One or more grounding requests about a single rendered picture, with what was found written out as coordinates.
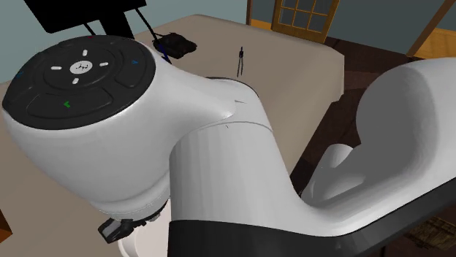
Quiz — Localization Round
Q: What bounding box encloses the black flat box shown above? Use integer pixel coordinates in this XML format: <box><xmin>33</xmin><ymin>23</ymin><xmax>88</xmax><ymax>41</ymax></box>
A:
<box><xmin>152</xmin><ymin>32</ymin><xmax>198</xmax><ymax>60</ymax></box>

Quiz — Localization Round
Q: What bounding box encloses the dark drawing compass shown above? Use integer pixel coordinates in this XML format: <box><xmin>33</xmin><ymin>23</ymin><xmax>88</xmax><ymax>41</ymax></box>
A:
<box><xmin>236</xmin><ymin>46</ymin><xmax>246</xmax><ymax>78</ymax></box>

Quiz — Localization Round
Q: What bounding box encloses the black monitor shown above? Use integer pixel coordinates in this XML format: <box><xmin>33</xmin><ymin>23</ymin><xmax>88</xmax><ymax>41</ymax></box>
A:
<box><xmin>23</xmin><ymin>0</ymin><xmax>148</xmax><ymax>39</ymax></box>

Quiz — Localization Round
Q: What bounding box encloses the beige table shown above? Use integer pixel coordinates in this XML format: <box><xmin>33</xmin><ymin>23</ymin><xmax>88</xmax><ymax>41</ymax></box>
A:
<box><xmin>0</xmin><ymin>14</ymin><xmax>346</xmax><ymax>257</ymax></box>

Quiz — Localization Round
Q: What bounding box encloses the wooden door with glass panes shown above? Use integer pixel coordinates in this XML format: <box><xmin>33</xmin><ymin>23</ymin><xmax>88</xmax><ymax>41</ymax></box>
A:
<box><xmin>270</xmin><ymin>0</ymin><xmax>341</xmax><ymax>45</ymax></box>

